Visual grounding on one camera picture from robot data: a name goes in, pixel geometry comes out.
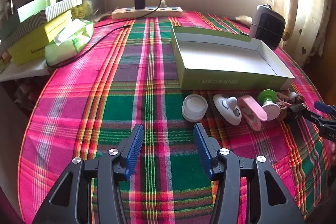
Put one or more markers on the small white round jar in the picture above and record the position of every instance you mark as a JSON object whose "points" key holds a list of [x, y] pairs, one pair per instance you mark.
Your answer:
{"points": [[194, 106]]}

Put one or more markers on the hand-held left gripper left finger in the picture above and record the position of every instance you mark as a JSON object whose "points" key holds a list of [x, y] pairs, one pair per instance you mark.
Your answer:
{"points": [[135, 150]]}

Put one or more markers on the black battery charger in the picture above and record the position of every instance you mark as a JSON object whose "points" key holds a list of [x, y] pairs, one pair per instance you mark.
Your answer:
{"points": [[296, 111]]}

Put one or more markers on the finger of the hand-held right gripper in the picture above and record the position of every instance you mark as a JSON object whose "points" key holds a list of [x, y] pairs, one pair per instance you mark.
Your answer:
{"points": [[315, 117], [323, 107]]}

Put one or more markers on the plaid tablecloth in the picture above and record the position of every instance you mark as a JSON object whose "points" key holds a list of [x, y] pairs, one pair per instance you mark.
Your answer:
{"points": [[105, 108]]}

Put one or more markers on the green tissue pack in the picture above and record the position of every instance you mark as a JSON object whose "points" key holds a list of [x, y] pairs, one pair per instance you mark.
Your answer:
{"points": [[68, 45]]}

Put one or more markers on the white power strip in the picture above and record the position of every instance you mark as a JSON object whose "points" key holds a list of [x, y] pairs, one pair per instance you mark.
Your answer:
{"points": [[157, 13]]}

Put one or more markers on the yellow green box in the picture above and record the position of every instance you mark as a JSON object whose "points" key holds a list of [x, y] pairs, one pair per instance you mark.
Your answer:
{"points": [[34, 43]]}

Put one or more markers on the grey chevron box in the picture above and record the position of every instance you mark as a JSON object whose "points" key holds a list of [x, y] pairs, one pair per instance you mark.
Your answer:
{"points": [[21, 27]]}

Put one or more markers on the pink clip device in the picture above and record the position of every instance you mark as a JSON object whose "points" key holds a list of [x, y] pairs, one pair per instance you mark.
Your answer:
{"points": [[252, 108]]}

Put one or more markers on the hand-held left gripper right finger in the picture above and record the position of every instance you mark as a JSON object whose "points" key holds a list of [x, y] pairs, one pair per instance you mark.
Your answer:
{"points": [[203, 150]]}

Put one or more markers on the black power adapter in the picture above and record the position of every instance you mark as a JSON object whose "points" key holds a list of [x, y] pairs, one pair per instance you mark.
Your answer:
{"points": [[139, 1]]}

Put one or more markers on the green cardboard box tray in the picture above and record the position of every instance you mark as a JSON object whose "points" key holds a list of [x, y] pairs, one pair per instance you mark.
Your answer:
{"points": [[223, 56]]}

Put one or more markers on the clear plastic storage bin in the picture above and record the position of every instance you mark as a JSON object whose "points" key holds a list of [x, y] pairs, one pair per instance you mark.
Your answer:
{"points": [[97, 3]]}

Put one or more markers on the light green box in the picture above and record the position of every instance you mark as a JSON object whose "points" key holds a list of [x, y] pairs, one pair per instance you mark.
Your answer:
{"points": [[34, 7]]}

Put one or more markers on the grey portable heater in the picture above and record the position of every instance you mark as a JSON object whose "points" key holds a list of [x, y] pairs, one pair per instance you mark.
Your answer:
{"points": [[270, 27]]}

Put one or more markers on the white plug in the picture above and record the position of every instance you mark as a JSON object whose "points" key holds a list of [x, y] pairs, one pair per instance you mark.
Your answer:
{"points": [[163, 4]]}

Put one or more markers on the heart print curtain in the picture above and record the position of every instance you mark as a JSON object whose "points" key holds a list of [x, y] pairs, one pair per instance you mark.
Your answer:
{"points": [[307, 16]]}

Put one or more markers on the white dome gadget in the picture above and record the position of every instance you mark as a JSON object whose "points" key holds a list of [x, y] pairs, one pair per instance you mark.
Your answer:
{"points": [[225, 108]]}

